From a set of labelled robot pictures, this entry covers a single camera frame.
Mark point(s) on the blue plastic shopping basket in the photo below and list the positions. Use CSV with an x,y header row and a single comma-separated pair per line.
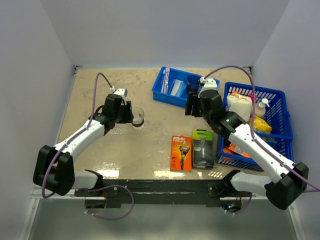
x,y
276,116

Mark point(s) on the orange box in basket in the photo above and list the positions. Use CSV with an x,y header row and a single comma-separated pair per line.
x,y
234,149

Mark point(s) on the beige wrapped roll package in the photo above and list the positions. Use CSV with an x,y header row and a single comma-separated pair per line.
x,y
240,104

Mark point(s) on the light blue toothpaste tube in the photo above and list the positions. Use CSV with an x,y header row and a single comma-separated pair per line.
x,y
181,90

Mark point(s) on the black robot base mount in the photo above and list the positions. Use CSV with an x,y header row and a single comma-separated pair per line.
x,y
161,192

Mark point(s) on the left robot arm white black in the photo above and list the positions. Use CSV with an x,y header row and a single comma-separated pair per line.
x,y
54,169

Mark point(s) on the white toothpaste tube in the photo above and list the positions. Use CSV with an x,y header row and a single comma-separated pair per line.
x,y
175,87

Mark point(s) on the orange Gillette Fusion5 razor box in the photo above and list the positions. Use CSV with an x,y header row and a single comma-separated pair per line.
x,y
181,158

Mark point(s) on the blue plastic divided bin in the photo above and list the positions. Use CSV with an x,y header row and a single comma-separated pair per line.
x,y
167,98

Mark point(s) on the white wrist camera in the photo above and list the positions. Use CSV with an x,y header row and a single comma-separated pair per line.
x,y
123,92
206,84

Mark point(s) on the green black Gillette razor box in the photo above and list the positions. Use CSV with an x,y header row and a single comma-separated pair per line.
x,y
202,149

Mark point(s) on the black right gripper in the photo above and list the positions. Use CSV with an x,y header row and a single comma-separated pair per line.
x,y
192,99

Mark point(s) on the pink wrapped toothbrush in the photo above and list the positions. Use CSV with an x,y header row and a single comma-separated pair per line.
x,y
165,80

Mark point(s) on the lotion pump bottle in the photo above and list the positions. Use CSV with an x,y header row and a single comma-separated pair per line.
x,y
260,108

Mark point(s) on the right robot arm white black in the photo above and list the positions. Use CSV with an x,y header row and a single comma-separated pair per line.
x,y
285,180

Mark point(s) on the glass cup with brown band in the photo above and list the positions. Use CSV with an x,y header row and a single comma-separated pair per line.
x,y
138,118

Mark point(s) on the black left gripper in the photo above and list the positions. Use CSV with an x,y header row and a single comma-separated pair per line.
x,y
128,117

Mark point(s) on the red blue packet in basket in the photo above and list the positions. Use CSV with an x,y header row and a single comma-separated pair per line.
x,y
271,141

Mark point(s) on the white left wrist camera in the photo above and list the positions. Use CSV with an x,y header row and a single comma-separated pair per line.
x,y
123,92

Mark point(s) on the yellow snack packet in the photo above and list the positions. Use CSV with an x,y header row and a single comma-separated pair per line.
x,y
261,126

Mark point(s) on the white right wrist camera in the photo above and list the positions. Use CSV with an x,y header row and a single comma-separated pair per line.
x,y
206,84

